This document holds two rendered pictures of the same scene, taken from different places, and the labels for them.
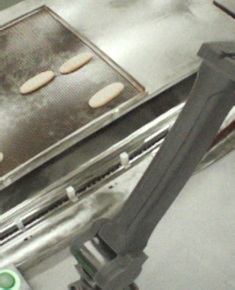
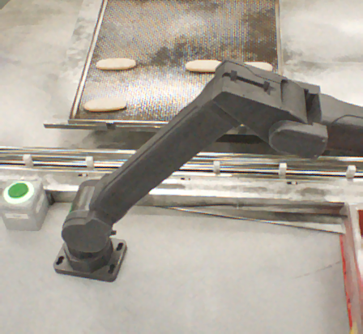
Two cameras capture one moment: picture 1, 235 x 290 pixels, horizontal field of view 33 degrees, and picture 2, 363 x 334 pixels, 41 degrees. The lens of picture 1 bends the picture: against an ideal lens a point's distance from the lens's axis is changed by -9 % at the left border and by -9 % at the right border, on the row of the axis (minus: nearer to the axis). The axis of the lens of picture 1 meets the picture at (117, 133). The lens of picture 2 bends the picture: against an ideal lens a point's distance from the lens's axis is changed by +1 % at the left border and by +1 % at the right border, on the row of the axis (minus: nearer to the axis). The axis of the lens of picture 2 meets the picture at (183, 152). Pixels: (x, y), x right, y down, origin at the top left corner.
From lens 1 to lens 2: 0.43 m
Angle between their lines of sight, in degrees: 29
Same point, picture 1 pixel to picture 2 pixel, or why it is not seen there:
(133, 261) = (91, 218)
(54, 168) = not seen: hidden behind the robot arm
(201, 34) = not seen: outside the picture
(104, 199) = (168, 184)
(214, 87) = (202, 100)
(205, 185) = (265, 239)
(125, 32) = (327, 62)
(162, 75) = not seen: hidden behind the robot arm
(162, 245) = (176, 257)
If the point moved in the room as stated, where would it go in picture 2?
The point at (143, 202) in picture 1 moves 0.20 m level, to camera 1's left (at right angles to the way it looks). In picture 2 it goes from (123, 169) to (38, 120)
